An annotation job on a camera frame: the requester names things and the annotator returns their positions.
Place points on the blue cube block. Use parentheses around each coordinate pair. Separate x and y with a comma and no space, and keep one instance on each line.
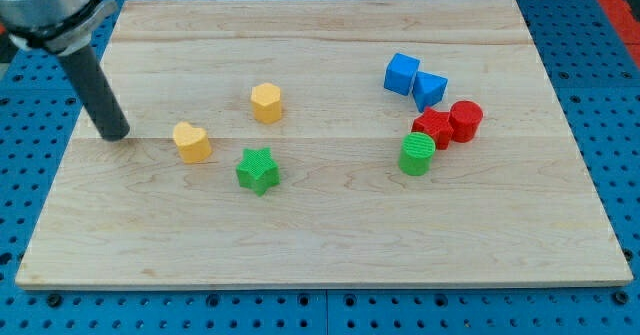
(400,73)

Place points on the light wooden board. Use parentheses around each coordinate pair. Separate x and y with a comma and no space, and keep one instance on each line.
(514,207)

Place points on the green star block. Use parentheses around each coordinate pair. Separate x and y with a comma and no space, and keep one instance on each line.
(257,170)

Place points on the yellow hexagon block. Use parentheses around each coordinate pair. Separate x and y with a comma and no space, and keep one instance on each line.
(266,103)

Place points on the red cylinder block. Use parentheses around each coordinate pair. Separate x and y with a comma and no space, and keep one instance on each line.
(465,117)

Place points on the yellow heart block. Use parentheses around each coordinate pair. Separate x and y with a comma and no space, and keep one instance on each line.
(192,142)

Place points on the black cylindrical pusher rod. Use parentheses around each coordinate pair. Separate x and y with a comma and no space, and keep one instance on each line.
(91,86)

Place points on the blue triangle block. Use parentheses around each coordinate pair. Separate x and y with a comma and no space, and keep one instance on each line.
(428,89)

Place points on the green cylinder block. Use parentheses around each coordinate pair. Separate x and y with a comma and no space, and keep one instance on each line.
(416,152)

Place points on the red star block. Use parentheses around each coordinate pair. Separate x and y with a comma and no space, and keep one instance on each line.
(435,124)

